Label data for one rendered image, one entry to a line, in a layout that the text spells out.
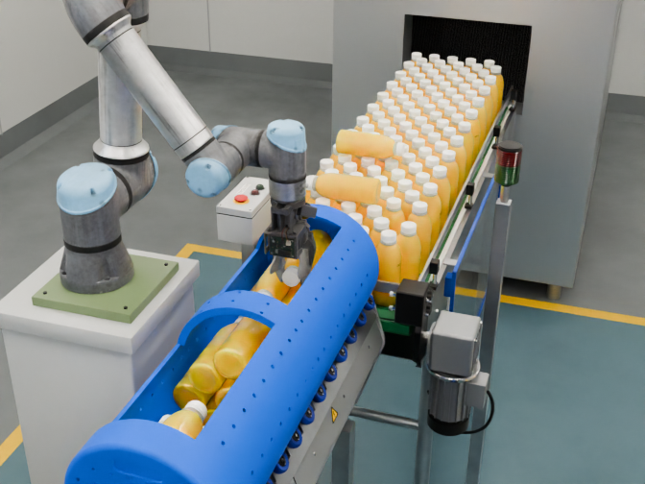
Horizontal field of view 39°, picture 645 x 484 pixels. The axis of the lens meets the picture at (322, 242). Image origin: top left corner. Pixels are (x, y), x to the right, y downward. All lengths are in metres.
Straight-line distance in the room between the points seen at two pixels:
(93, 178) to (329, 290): 0.52
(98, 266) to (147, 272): 0.12
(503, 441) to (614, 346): 0.81
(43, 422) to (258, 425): 0.67
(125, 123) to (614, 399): 2.33
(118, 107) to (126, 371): 0.53
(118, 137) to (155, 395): 0.53
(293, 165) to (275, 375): 0.42
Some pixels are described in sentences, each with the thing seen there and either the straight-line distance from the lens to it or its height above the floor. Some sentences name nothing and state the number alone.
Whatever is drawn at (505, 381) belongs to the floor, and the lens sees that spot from 3.65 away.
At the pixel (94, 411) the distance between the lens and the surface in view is 2.00.
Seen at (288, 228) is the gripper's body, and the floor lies 1.30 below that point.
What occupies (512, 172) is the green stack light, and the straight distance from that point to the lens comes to 2.41.
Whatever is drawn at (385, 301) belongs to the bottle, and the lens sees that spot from 2.34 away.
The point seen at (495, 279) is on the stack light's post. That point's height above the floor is 0.87.
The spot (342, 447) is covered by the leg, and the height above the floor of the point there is 0.57.
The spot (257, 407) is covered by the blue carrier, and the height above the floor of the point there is 1.18.
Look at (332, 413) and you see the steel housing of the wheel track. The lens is 2.02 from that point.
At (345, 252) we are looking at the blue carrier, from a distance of 1.98.
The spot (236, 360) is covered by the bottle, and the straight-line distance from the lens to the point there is 1.71.
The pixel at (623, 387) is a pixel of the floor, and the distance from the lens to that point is 3.74.
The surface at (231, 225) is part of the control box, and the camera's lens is 2.41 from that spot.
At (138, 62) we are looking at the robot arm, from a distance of 1.71.
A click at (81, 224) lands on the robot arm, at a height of 1.32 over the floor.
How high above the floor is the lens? 2.16
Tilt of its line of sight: 29 degrees down
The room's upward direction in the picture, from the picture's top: straight up
